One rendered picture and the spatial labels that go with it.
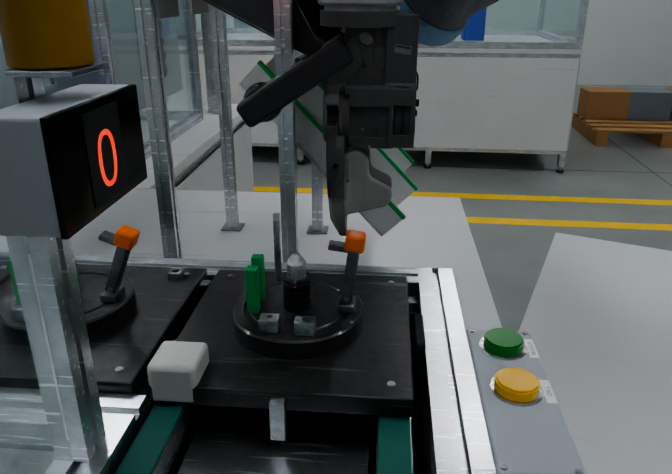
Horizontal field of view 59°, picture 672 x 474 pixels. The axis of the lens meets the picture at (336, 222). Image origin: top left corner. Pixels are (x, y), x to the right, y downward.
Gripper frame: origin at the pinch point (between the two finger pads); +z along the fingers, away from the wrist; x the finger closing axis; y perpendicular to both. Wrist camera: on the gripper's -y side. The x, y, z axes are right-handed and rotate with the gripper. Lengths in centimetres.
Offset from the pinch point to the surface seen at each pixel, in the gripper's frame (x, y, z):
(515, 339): -1.9, 18.5, 11.4
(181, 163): 98, -51, 23
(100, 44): 86, -64, -9
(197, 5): 43, -26, -19
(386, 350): -4.7, 5.5, 11.7
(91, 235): 46, -51, 23
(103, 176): -20.0, -13.2, -10.5
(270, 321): -5.8, -5.8, 8.3
